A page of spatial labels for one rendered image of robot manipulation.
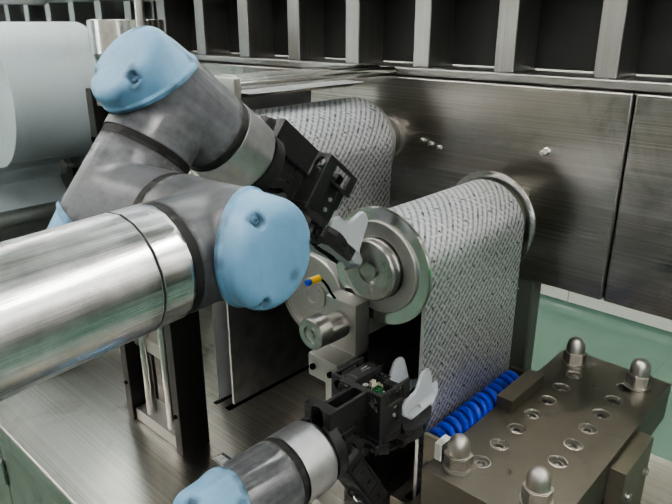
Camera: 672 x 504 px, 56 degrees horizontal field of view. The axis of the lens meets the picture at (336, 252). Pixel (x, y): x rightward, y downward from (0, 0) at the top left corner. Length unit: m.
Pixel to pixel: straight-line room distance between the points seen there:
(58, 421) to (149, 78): 0.79
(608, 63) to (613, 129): 0.09
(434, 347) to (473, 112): 0.41
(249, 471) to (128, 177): 0.29
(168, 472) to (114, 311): 0.69
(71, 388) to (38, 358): 0.93
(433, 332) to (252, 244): 0.44
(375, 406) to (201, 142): 0.33
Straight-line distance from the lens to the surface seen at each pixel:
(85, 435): 1.13
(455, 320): 0.82
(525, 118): 1.00
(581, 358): 1.04
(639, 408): 0.98
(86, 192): 0.50
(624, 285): 0.99
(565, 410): 0.94
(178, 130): 0.51
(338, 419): 0.66
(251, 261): 0.38
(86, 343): 0.35
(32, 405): 1.24
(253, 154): 0.56
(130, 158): 0.50
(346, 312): 0.78
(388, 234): 0.73
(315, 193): 0.63
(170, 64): 0.51
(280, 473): 0.61
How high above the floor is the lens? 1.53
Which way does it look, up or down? 20 degrees down
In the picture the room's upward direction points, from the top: straight up
